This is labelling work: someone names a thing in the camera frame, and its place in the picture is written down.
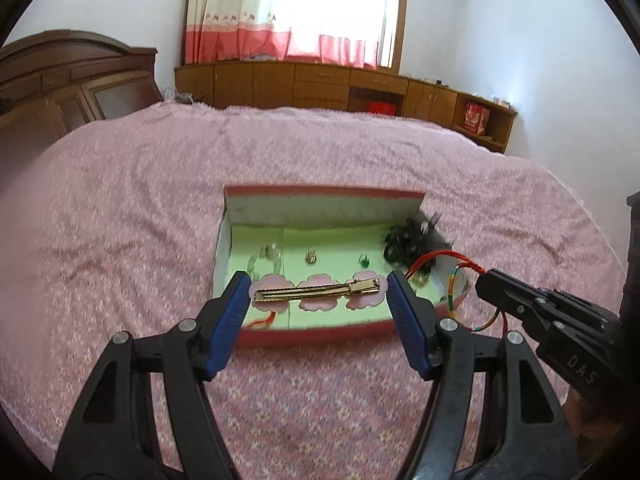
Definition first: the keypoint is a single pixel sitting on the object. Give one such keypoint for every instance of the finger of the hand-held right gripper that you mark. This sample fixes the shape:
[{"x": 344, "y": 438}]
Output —
[{"x": 510, "y": 297}]

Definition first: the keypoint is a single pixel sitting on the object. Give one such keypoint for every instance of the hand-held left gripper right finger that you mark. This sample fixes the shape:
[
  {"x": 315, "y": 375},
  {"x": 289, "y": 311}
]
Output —
[{"x": 407, "y": 321}]

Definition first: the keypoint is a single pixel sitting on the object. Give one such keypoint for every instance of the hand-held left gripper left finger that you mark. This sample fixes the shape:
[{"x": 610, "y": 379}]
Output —
[{"x": 229, "y": 321}]

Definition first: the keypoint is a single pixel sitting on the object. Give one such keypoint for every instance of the small green earring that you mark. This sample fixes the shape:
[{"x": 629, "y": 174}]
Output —
[{"x": 364, "y": 261}]

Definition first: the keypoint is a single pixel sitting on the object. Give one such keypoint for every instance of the pink flower hair clip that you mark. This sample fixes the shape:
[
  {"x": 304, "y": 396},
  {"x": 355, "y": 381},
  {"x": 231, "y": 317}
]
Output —
[{"x": 310, "y": 294}]

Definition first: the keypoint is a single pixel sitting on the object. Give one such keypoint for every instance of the small gold earring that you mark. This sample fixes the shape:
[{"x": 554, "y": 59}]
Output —
[{"x": 311, "y": 257}]

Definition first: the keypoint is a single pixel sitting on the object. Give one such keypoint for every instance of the pink cardboard box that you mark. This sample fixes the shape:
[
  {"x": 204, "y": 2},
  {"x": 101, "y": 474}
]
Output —
[{"x": 330, "y": 240}]

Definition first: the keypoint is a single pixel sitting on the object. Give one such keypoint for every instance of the clear crystal hair ornament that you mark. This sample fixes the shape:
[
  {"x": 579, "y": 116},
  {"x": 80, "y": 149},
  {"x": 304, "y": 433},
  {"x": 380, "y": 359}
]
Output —
[{"x": 265, "y": 260}]

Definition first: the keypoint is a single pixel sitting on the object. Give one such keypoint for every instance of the black feather hair accessory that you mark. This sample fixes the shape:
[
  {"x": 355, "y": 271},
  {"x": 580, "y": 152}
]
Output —
[{"x": 407, "y": 242}]

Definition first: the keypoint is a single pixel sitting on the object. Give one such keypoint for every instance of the pink floral bedspread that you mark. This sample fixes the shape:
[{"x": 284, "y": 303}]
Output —
[{"x": 125, "y": 200}]

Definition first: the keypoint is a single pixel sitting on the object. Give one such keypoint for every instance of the red gift box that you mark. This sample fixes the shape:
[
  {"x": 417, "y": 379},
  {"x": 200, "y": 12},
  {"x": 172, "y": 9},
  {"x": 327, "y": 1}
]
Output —
[{"x": 477, "y": 117}]

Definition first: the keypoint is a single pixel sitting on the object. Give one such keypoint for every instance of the flat red item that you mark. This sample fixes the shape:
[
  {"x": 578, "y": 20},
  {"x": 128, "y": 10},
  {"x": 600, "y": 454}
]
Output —
[{"x": 381, "y": 108}]

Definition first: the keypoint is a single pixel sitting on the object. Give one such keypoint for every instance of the long wooden cabinet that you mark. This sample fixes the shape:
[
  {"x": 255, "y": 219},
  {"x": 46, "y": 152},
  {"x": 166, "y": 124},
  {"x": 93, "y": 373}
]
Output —
[{"x": 300, "y": 85}]

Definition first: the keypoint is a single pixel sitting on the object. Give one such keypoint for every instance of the dark wooden headboard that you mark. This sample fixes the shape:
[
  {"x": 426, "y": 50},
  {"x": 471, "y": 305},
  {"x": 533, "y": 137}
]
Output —
[{"x": 65, "y": 90}]

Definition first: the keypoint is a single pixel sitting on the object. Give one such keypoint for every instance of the pink and white curtain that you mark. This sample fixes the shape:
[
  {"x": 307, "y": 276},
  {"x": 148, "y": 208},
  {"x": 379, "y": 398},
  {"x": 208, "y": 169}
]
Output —
[{"x": 235, "y": 20}]

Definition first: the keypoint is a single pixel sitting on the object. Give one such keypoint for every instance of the wooden framed window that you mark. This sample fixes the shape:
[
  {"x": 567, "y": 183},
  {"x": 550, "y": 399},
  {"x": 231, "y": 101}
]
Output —
[{"x": 392, "y": 10}]

